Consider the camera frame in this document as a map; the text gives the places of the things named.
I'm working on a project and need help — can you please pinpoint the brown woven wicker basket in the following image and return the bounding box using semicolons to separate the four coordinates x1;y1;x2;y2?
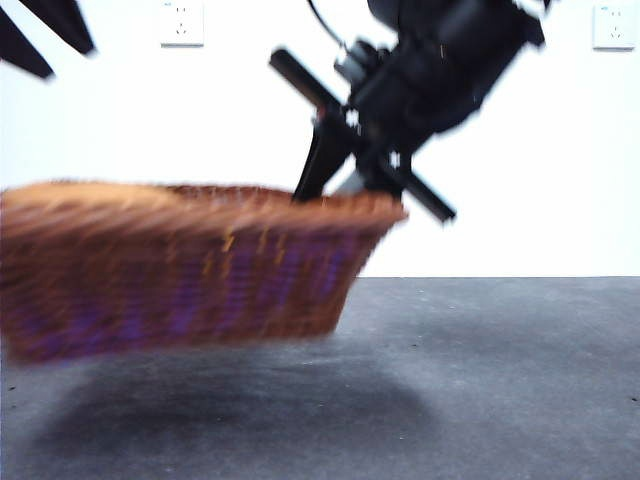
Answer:
0;180;410;364

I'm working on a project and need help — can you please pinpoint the right wrist grey camera box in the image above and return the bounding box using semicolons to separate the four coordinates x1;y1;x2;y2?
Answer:
333;39;394;94

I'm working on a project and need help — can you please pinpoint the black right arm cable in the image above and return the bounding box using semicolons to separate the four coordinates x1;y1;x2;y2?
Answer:
305;0;351;51

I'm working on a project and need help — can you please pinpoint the white wall socket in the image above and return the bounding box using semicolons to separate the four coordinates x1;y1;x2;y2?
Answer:
592;4;636;50
160;0;205;48

